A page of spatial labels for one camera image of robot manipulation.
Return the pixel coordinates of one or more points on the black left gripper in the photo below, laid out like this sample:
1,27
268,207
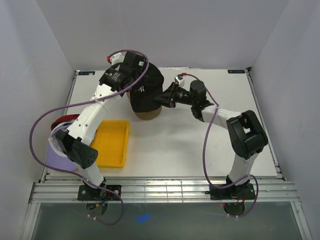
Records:
139,73

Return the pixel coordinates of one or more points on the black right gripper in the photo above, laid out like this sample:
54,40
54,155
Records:
169,97

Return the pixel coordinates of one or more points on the black baseball cap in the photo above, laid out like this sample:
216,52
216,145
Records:
151,82

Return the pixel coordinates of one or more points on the purple baseball cap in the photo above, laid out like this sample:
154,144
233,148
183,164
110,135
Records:
54,156

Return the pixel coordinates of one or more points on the beige baseball cap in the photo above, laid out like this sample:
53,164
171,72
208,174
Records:
144,106

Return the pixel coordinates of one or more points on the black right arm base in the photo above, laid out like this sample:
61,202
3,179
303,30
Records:
232,193

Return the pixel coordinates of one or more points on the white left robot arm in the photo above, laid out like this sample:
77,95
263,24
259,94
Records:
76,139

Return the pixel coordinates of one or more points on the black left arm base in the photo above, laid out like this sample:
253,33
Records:
87,193

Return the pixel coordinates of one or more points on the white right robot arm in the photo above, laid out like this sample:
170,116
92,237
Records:
247,136

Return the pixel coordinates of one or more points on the yellow plastic tray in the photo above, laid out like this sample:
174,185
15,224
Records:
111,142

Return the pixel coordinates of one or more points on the red baseball cap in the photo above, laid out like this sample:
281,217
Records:
66,119

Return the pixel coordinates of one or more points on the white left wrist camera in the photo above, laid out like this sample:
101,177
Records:
116,58

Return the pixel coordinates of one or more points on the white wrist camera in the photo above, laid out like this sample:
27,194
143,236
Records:
116,58
179,80

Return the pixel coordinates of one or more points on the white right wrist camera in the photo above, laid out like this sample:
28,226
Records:
179,80

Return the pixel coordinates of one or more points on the aluminium rail frame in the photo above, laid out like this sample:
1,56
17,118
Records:
177,190

